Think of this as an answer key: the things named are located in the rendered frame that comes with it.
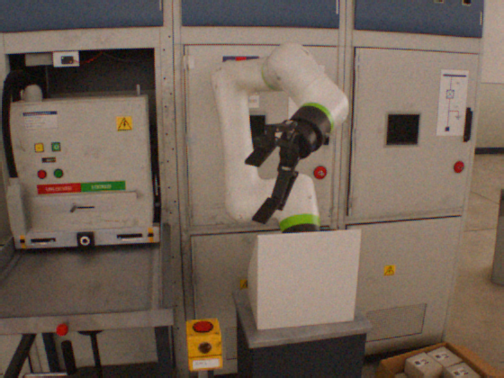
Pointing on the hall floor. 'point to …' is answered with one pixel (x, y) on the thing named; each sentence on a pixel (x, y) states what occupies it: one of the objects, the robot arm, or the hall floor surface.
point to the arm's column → (301, 358)
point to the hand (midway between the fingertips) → (257, 190)
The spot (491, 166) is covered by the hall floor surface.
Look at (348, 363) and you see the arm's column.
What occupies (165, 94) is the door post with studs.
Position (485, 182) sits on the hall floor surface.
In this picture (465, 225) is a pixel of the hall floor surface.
